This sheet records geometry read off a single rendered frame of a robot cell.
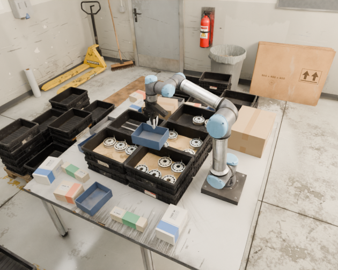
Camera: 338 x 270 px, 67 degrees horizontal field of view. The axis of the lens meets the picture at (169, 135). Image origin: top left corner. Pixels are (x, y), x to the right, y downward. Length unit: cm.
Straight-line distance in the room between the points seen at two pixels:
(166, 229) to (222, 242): 35
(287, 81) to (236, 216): 302
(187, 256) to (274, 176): 176
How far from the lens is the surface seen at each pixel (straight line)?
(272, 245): 257
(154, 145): 161
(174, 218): 163
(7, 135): 327
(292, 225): 275
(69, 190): 194
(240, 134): 211
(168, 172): 182
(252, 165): 212
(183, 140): 207
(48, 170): 213
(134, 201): 184
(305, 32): 444
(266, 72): 444
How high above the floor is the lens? 215
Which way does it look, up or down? 38 degrees down
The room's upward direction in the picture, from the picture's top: 2 degrees counter-clockwise
